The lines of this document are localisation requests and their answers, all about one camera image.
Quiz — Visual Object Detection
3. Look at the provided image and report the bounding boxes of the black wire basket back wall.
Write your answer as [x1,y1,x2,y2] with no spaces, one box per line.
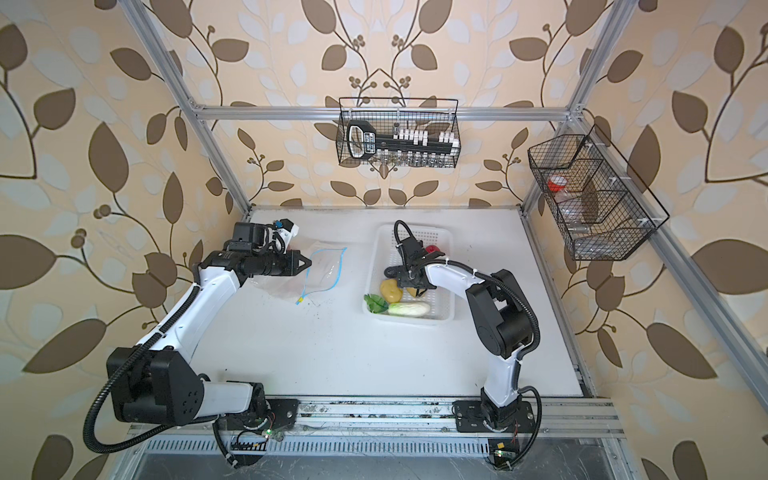
[335,95,462,169]

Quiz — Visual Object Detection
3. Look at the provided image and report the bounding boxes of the clear zip top bag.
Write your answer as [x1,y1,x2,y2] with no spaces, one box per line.
[249,241,348,305]

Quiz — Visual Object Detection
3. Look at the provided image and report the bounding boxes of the black white tool in basket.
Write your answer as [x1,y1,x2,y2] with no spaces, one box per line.
[337,120,461,162]

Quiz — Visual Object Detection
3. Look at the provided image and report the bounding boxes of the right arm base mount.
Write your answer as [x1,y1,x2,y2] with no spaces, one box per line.
[451,389,543,471]

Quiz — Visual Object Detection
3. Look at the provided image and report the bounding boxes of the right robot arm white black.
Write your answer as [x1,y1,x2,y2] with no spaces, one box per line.
[385,220,541,430]

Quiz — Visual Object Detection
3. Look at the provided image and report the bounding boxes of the yellow potato left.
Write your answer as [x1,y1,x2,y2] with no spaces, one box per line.
[380,279,403,304]

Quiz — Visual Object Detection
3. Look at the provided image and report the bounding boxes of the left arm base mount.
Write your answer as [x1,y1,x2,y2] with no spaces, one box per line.
[212,398,300,469]

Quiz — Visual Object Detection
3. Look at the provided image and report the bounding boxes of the black wire basket wall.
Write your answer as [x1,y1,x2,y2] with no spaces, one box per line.
[527,126,670,261]
[335,95,462,169]

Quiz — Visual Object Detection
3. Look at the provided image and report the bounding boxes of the white radish green leaves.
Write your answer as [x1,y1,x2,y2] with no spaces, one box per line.
[363,294,431,318]

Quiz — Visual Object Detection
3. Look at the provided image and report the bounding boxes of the white plastic perforated basket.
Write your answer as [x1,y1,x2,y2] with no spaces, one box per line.
[361,223,456,326]

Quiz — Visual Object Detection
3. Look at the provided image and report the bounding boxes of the red capped bottle in basket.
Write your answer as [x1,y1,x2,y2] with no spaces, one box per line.
[546,175,568,195]

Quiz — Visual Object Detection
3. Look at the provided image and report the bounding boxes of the aluminium frame rail front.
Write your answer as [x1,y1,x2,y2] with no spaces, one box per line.
[128,394,625,439]

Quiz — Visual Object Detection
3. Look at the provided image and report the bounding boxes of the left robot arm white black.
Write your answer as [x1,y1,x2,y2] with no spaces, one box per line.
[83,219,312,454]

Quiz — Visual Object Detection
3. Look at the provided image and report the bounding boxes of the black wire basket right wall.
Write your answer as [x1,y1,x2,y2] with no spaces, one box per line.
[527,126,670,261]

